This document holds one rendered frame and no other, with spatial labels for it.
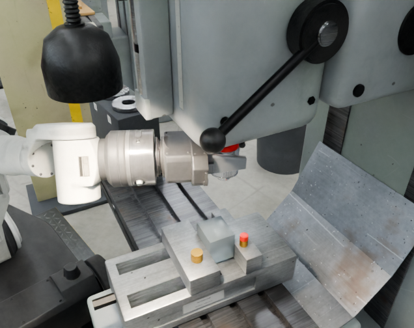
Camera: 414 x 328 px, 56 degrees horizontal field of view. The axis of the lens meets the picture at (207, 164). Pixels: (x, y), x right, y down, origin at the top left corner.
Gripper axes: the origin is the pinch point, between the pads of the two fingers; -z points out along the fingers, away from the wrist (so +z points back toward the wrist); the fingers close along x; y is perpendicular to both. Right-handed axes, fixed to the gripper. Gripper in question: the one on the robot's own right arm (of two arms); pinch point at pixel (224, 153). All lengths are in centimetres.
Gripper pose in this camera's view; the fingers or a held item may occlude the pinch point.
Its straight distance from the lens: 62.4
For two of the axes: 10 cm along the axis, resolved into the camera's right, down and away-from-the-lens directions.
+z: -9.9, 0.5, -0.9
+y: -0.1, 8.3, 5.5
